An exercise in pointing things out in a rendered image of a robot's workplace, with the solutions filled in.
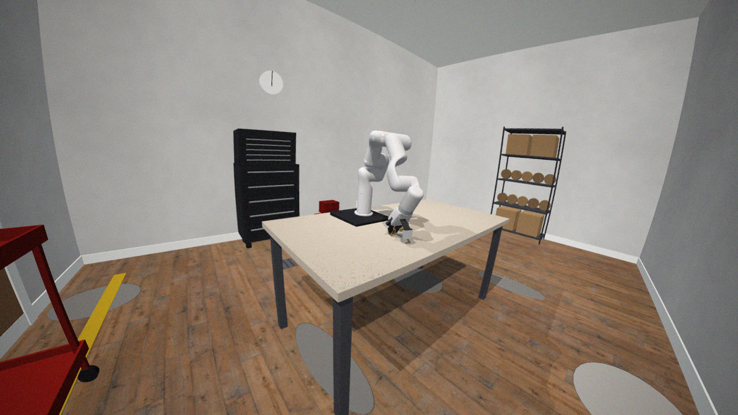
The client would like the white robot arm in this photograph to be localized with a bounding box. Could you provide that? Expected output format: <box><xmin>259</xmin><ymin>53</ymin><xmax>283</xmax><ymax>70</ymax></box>
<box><xmin>354</xmin><ymin>131</ymin><xmax>424</xmax><ymax>239</ymax></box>

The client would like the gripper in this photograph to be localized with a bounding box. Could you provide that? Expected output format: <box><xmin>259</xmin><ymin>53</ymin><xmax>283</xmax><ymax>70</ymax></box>
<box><xmin>386</xmin><ymin>207</ymin><xmax>413</xmax><ymax>233</ymax></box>

